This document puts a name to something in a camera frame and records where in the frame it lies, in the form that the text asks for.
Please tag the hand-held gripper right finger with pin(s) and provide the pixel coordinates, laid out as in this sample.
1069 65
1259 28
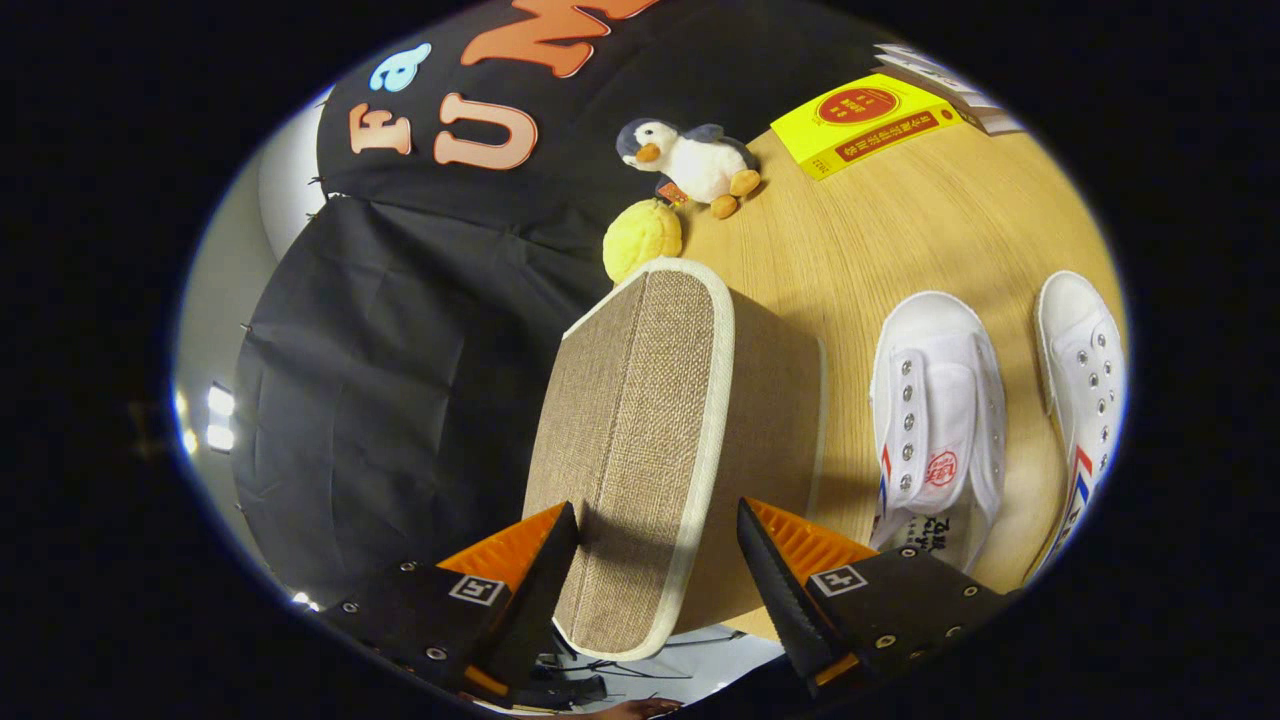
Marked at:
790 610

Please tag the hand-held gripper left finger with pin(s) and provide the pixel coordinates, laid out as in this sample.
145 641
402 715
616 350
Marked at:
530 610

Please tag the beige fabric storage box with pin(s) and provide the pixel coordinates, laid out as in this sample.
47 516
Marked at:
640 450

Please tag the white canvas shoe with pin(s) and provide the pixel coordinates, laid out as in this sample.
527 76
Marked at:
940 400
1080 350

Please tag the dark floor stand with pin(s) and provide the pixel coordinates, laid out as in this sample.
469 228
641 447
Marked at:
570 690

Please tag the black backdrop cloth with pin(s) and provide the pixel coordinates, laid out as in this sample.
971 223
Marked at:
400 350

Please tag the yellow plush fruit toy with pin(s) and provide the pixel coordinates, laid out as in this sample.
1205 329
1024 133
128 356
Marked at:
642 238

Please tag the penguin plush toy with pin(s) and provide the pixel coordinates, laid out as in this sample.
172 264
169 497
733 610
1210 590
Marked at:
700 165

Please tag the yellow book with red label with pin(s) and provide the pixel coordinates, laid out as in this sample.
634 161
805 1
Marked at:
860 125

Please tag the white illustrated book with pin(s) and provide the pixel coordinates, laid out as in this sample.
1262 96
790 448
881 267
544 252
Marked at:
950 85
905 55

